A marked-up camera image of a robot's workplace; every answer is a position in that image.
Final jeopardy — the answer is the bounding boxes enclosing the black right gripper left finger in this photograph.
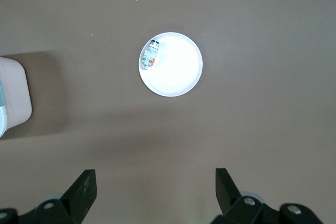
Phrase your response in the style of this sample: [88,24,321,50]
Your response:
[18,169,97,224]

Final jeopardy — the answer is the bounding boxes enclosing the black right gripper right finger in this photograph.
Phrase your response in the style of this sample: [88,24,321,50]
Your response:
[212,168,281,224]

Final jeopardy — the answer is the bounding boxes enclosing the pale pink lidded box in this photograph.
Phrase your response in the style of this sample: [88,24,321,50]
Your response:
[0,56,33,138]

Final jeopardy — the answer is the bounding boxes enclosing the pink round plate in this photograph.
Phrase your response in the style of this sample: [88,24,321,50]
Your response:
[138,31,204,97]

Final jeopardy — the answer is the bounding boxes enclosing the green and white switch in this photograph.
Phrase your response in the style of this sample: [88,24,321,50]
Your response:
[141,39,160,70]

